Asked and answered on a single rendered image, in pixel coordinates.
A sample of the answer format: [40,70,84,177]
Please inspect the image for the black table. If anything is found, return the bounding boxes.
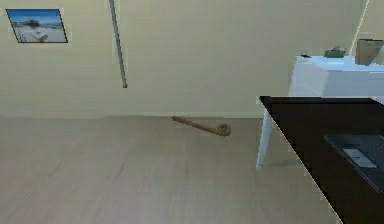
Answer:
[259,95,384,224]

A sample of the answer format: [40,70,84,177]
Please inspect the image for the small green house plant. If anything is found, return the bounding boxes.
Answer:
[324,45,347,59]

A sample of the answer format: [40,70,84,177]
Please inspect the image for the white table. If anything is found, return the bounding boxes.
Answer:
[255,54,384,171]

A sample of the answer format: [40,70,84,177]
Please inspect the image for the blue framed beach picture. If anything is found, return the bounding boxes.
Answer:
[5,8,69,44]

